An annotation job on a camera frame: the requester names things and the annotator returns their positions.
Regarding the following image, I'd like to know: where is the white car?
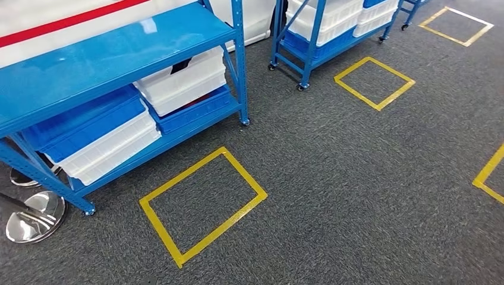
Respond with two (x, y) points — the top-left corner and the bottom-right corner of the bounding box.
(0, 0), (277, 69)

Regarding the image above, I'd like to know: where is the blue wheeled shelf cart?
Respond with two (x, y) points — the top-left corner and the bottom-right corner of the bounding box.
(268, 0), (404, 93)
(401, 0), (431, 31)

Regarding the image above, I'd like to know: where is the yellow floor tape square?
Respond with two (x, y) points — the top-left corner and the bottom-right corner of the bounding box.
(138, 146), (269, 270)

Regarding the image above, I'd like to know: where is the blue metal shelf rack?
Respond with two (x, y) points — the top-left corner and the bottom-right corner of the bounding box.
(0, 0), (251, 216)

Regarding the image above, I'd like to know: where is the red barrier belt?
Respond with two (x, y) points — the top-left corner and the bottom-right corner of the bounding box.
(0, 0), (151, 49)

